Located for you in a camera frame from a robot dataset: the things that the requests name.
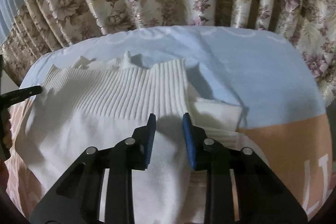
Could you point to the white knit sweater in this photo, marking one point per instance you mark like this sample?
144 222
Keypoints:
101 103

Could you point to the orange and blue bedsheet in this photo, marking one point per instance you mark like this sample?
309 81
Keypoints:
282 109

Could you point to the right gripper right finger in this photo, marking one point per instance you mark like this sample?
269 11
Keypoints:
262 197

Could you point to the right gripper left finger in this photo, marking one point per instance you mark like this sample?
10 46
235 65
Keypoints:
76 196

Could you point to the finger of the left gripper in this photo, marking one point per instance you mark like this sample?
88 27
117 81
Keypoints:
20 95

